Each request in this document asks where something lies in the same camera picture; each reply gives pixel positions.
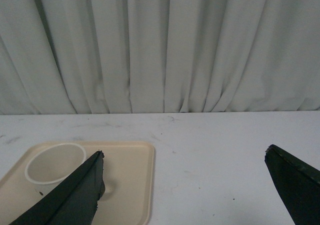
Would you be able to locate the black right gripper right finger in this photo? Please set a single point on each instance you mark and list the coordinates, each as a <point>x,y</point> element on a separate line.
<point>297,183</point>

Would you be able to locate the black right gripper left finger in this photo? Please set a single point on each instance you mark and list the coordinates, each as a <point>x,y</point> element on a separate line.
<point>74,201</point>

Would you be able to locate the white smiley mug black handle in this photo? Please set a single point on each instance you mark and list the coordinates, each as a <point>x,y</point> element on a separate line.
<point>50,167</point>

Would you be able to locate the beige rectangular plastic tray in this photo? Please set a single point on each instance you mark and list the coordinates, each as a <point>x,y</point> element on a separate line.
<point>127,173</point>

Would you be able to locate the grey pleated curtain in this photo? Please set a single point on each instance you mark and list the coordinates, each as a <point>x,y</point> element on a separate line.
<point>159,56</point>

